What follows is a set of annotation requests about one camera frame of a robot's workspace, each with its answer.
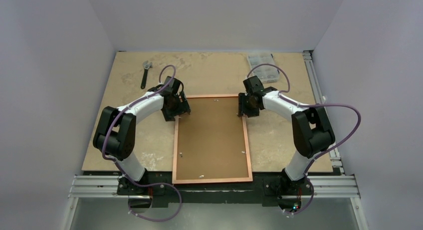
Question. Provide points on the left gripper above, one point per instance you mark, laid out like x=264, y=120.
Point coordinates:
x=182, y=108

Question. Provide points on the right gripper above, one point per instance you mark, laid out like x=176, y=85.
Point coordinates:
x=246, y=107

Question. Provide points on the red picture frame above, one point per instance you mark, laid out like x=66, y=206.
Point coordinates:
x=175, y=155

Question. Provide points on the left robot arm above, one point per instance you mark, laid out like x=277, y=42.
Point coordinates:
x=115, y=134

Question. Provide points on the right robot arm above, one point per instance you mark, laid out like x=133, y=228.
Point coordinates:
x=312, y=130

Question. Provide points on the clear plastic screw box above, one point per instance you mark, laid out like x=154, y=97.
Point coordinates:
x=261, y=65

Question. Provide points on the black adjustable wrench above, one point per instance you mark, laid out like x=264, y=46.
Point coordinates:
x=146, y=66

